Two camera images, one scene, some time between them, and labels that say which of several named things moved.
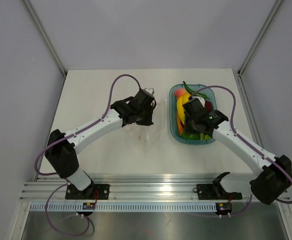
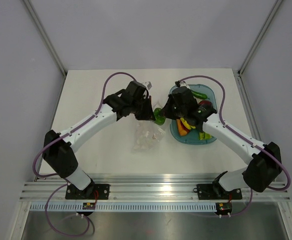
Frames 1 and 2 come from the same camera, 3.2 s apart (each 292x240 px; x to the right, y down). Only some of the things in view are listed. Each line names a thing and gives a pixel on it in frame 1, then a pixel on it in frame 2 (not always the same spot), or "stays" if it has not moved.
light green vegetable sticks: x=202 y=137 stays
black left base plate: x=93 y=191 stays
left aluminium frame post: x=45 y=39 stays
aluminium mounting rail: x=48 y=187 stays
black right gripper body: x=190 y=126 -> x=172 y=111
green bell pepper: x=191 y=136 -> x=159 y=119
